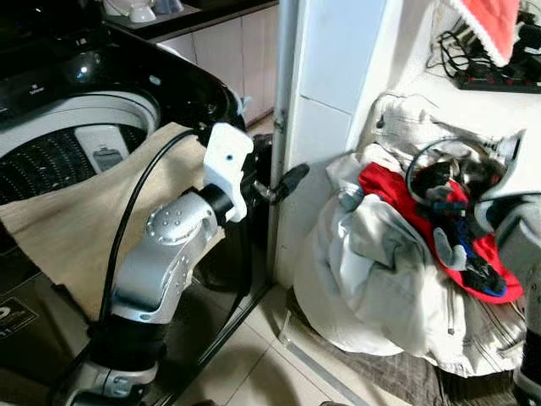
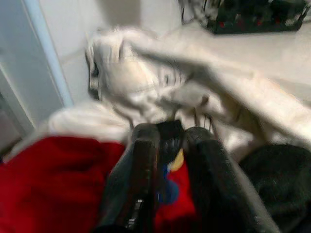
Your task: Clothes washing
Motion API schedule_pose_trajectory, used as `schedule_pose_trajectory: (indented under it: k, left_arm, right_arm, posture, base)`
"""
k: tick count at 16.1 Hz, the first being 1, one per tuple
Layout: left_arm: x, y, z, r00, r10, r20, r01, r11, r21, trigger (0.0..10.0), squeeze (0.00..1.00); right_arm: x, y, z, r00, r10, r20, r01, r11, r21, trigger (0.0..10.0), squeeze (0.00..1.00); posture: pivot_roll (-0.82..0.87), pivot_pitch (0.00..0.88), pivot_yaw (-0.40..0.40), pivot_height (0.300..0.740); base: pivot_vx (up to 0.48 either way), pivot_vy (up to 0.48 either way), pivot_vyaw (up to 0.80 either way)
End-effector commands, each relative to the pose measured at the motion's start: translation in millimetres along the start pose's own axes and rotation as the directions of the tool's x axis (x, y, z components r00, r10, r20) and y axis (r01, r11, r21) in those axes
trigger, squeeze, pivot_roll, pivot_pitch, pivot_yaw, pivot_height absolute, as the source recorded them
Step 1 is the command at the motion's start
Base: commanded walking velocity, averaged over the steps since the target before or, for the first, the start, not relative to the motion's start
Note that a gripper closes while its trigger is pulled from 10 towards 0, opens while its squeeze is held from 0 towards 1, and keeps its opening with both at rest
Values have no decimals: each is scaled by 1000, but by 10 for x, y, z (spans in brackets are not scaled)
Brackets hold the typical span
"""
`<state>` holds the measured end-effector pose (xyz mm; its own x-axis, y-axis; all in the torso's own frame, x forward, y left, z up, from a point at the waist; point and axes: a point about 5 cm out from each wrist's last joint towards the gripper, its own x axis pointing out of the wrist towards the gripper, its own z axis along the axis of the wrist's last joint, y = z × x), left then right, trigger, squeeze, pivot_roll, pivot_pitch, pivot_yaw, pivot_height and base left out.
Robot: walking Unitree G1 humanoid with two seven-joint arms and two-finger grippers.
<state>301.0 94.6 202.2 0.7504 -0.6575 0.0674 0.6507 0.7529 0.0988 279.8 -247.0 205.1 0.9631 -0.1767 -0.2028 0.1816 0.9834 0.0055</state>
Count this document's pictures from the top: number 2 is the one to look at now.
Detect red garment with blue print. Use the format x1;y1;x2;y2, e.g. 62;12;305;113
0;135;202;233

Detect white door frame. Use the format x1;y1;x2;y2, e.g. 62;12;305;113
0;0;75;144

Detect white crumpled garment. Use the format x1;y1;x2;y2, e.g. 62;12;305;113
47;26;311;167

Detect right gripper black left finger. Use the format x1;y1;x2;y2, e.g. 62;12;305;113
96;123;161;233

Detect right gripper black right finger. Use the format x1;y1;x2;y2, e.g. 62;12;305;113
184;126;280;233

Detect black fuzzy garment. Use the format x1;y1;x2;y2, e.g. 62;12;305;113
239;144;311;233

